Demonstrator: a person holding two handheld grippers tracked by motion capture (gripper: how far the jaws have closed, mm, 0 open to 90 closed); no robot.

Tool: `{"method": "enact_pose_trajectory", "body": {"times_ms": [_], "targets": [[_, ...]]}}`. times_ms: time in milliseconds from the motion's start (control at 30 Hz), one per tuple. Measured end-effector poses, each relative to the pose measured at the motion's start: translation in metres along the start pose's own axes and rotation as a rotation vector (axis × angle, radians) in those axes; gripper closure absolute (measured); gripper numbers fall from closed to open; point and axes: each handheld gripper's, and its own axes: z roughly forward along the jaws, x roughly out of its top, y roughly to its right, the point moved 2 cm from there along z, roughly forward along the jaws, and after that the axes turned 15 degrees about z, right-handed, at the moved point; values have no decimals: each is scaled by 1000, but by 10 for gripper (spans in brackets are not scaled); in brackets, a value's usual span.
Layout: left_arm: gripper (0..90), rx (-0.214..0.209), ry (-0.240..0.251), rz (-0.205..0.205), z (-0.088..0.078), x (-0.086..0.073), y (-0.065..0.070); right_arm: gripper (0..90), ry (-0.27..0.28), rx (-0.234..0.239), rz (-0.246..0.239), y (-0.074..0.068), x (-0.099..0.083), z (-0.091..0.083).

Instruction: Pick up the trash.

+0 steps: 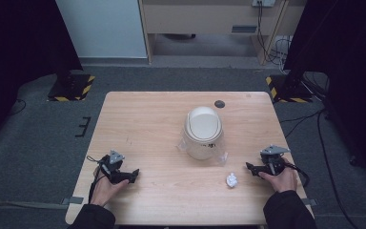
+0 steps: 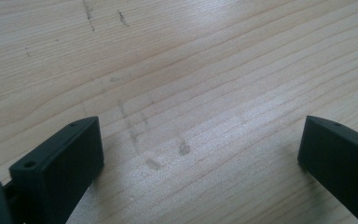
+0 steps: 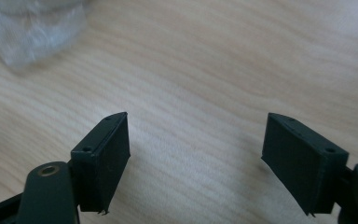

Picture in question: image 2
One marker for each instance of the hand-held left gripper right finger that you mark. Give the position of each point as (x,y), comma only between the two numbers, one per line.
(338,158)

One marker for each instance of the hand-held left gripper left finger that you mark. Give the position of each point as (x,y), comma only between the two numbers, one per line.
(59,168)

